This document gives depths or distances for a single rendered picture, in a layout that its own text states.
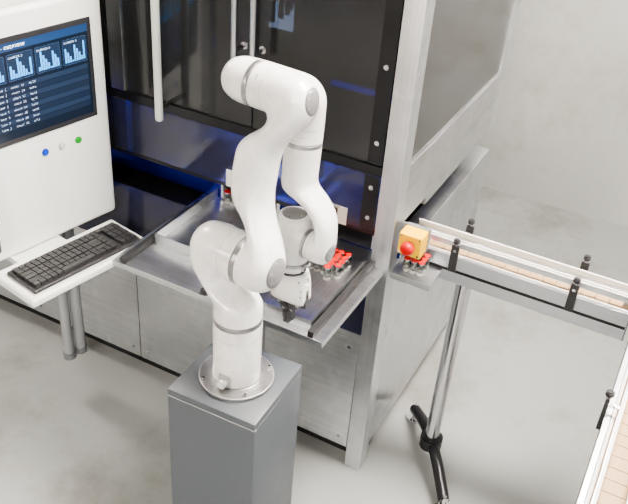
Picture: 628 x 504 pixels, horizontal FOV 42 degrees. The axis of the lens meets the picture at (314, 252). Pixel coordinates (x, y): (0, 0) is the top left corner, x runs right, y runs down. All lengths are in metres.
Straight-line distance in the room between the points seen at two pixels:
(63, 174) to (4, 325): 1.21
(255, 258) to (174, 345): 1.44
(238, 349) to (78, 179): 0.99
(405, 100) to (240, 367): 0.82
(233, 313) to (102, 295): 1.44
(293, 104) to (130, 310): 1.71
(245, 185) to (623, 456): 1.03
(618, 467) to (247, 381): 0.87
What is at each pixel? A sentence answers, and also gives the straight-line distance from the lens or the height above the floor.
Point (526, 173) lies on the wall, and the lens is 4.82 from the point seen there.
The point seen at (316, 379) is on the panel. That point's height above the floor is 0.35.
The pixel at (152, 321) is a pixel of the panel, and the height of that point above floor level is 0.30.
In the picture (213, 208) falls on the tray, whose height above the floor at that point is 0.88.
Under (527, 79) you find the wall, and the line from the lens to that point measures 4.62.
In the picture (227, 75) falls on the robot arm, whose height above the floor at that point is 1.62.
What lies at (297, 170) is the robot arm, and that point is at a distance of 1.92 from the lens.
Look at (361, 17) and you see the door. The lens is 2.21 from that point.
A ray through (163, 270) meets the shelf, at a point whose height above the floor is 0.88.
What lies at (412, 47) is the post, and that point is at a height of 1.57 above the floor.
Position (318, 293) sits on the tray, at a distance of 2.34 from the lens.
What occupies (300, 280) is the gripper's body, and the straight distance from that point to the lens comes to 2.08.
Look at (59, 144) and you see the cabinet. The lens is 2.62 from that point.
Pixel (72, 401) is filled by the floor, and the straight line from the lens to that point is 3.32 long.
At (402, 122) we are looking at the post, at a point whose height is 1.36.
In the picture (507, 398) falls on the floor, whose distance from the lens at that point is 3.46.
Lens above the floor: 2.28
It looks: 34 degrees down
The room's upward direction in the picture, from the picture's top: 5 degrees clockwise
